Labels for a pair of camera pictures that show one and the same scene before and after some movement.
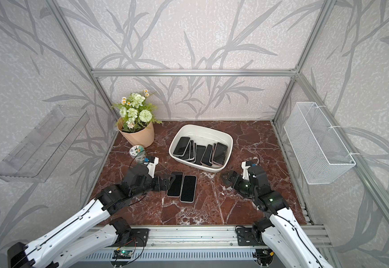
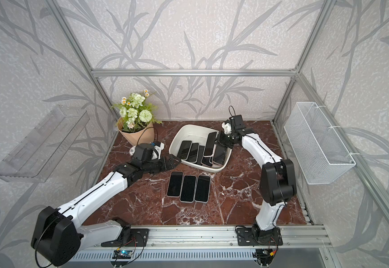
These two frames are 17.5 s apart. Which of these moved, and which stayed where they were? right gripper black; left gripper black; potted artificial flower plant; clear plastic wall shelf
Moved: left gripper black; right gripper black
Stayed: potted artificial flower plant; clear plastic wall shelf
